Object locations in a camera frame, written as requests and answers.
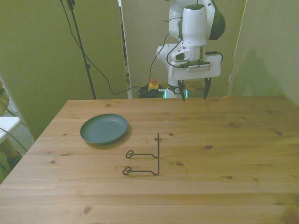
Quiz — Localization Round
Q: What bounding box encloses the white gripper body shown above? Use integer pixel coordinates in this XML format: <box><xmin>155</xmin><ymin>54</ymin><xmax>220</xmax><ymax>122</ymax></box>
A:
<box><xmin>170</xmin><ymin>54</ymin><xmax>221</xmax><ymax>82</ymax></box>

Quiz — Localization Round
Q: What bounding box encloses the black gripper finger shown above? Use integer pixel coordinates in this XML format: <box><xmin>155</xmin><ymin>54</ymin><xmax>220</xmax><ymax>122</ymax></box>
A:
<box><xmin>178</xmin><ymin>79</ymin><xmax>187</xmax><ymax>103</ymax></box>
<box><xmin>203</xmin><ymin>77</ymin><xmax>212</xmax><ymax>101</ymax></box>

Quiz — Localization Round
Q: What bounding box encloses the dark green round plate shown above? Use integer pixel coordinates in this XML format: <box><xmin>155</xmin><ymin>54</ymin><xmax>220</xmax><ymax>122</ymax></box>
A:
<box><xmin>79</xmin><ymin>113</ymin><xmax>129</xmax><ymax>145</ymax></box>

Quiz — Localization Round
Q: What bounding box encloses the red emergency stop button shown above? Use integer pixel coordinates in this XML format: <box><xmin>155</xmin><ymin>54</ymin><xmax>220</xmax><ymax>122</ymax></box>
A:
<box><xmin>148</xmin><ymin>78</ymin><xmax>160</xmax><ymax>92</ymax></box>

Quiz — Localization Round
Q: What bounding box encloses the white divider panel behind robot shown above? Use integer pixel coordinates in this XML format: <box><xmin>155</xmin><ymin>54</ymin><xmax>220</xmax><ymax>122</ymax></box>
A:
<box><xmin>120</xmin><ymin>0</ymin><xmax>247</xmax><ymax>99</ymax></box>

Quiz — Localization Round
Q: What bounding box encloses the wide white divider panel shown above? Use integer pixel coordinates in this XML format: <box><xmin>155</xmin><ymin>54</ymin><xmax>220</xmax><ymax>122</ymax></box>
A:
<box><xmin>0</xmin><ymin>0</ymin><xmax>128</xmax><ymax>142</ymax></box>

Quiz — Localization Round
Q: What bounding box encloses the white stool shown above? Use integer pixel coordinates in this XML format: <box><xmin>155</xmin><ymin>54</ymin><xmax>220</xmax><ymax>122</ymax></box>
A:
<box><xmin>0</xmin><ymin>116</ymin><xmax>21</xmax><ymax>143</ymax></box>

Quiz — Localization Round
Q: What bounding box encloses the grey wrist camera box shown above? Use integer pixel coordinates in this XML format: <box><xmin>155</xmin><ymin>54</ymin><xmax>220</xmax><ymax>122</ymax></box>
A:
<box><xmin>174</xmin><ymin>60</ymin><xmax>212</xmax><ymax>73</ymax></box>

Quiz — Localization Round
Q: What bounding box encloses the coiled dark cable bundle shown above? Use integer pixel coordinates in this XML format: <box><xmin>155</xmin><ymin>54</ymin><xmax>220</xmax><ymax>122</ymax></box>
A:
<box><xmin>136</xmin><ymin>85</ymin><xmax>168</xmax><ymax>99</ymax></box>

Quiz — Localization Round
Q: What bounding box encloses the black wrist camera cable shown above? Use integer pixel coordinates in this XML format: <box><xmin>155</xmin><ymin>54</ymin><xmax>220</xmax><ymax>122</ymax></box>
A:
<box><xmin>147</xmin><ymin>16</ymin><xmax>224</xmax><ymax>86</ymax></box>

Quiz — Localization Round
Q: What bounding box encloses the black wire plate stand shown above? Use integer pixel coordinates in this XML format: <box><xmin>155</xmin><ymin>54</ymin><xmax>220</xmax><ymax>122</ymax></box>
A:
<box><xmin>122</xmin><ymin>133</ymin><xmax>162</xmax><ymax>176</ymax></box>

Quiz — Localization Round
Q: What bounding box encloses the black camera tripod pole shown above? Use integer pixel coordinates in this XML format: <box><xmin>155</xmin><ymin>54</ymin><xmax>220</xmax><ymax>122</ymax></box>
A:
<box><xmin>66</xmin><ymin>0</ymin><xmax>97</xmax><ymax>100</ymax></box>

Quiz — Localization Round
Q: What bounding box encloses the thin dark floor cable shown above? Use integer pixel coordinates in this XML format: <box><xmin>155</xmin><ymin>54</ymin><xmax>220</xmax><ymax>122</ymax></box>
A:
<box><xmin>0</xmin><ymin>127</ymin><xmax>28</xmax><ymax>152</ymax></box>

